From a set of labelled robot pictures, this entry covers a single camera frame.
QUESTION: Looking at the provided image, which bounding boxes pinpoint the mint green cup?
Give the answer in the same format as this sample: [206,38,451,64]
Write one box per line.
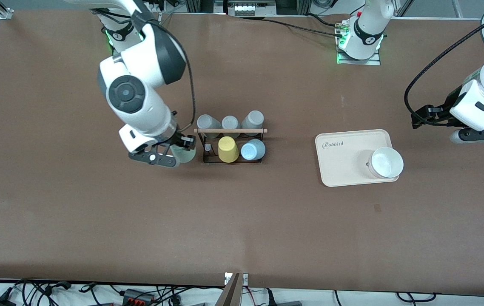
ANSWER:
[170,142,197,166]

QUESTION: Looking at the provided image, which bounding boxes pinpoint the light blue cup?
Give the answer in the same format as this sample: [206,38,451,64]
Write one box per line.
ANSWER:
[240,139,266,161]

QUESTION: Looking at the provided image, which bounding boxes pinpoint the yellow cup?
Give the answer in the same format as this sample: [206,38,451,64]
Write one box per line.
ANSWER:
[217,136,239,163]

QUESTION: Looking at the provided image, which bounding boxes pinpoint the white bowl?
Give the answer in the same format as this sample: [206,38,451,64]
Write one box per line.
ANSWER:
[368,147,404,179]

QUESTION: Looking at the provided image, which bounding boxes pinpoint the beige plastic tray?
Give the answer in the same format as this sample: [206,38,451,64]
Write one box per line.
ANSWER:
[315,129,400,188]

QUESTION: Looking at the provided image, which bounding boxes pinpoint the black power strip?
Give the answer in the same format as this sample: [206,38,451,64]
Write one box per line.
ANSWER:
[122,289,156,306]

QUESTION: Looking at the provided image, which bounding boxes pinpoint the black right camera bracket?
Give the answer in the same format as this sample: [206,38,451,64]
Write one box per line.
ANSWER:
[128,144,179,168]

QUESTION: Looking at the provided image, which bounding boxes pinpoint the black wire cup rack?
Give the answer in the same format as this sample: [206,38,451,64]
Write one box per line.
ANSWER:
[194,127,268,164]

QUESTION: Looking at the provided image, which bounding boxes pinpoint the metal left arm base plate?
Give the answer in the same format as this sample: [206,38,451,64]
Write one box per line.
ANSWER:
[336,18,382,66]

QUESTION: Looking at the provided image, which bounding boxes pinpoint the black cable across table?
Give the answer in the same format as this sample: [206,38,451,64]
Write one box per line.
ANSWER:
[242,16,347,38]

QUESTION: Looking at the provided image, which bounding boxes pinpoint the wooden camera mount post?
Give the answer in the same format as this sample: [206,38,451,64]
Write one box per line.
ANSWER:
[215,272,249,306]

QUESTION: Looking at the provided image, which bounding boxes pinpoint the black looped floor cable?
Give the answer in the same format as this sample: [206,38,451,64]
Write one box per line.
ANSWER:
[396,292,437,303]

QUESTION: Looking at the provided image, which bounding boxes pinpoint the tangled black cables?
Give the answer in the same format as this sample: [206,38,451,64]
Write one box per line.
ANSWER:
[0,278,111,306]

